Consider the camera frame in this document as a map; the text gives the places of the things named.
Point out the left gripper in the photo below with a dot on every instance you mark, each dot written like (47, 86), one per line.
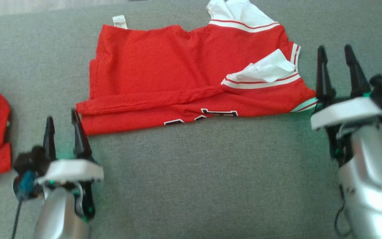
(71, 171)

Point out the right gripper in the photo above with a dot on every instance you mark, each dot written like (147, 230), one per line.
(347, 113)

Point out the red and white basketball jersey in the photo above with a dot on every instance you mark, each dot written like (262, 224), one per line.
(144, 66)

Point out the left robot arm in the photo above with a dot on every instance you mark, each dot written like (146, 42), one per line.
(58, 215)

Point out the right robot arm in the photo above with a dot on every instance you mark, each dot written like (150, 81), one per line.
(373, 186)

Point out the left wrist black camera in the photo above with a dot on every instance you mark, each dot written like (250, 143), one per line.
(28, 161)

